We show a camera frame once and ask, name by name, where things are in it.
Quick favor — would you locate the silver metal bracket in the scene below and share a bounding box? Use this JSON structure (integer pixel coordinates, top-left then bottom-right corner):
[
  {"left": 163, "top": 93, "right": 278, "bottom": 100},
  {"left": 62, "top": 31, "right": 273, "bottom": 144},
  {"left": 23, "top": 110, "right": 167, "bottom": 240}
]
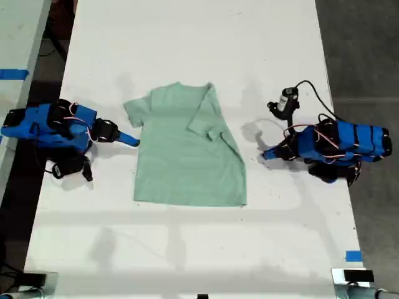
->
[
  {"left": 18, "top": 270, "right": 59, "bottom": 299},
  {"left": 330, "top": 267, "right": 377, "bottom": 299}
]

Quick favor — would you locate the long blue tape strip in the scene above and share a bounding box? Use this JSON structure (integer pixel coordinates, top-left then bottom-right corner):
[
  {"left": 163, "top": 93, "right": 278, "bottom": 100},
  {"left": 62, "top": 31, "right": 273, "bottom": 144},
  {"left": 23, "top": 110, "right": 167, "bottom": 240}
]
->
[{"left": 0, "top": 69, "right": 29, "bottom": 81}]

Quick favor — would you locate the black camera cable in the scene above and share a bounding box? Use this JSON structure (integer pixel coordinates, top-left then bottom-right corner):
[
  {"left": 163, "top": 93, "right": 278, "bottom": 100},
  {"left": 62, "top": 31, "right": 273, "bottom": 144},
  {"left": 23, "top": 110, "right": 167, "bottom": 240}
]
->
[
  {"left": 294, "top": 80, "right": 337, "bottom": 121},
  {"left": 33, "top": 141, "right": 54, "bottom": 174}
]

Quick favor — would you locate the small black box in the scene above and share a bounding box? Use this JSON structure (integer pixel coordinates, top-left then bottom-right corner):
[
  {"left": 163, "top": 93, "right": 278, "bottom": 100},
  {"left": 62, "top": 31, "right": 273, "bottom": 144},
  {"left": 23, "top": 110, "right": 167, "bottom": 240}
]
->
[
  {"left": 344, "top": 269, "right": 374, "bottom": 283},
  {"left": 23, "top": 272, "right": 47, "bottom": 286}
]

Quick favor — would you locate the black floor cable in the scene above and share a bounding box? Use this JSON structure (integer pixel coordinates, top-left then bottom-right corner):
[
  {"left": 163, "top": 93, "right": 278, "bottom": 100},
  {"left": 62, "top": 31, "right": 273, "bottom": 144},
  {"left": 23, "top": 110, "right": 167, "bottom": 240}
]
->
[{"left": 37, "top": 29, "right": 70, "bottom": 59}]

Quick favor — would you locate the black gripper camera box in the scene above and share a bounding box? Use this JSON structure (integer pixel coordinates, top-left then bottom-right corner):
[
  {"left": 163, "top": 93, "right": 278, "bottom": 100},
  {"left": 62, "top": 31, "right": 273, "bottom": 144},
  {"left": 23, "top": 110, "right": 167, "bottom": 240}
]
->
[
  {"left": 267, "top": 88, "right": 300, "bottom": 135},
  {"left": 51, "top": 154, "right": 94, "bottom": 182}
]

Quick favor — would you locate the pale green T-shirt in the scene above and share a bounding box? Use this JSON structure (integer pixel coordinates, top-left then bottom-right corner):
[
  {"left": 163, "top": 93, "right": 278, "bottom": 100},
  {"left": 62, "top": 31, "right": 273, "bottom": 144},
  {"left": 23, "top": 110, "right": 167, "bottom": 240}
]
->
[{"left": 123, "top": 81, "right": 249, "bottom": 209}]

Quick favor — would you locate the grey metal pipe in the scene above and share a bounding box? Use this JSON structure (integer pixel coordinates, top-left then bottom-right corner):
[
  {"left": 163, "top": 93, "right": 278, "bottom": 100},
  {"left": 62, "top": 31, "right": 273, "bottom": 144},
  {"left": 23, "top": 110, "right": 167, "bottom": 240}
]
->
[
  {"left": 0, "top": 287, "right": 44, "bottom": 299},
  {"left": 345, "top": 285, "right": 399, "bottom": 299}
]

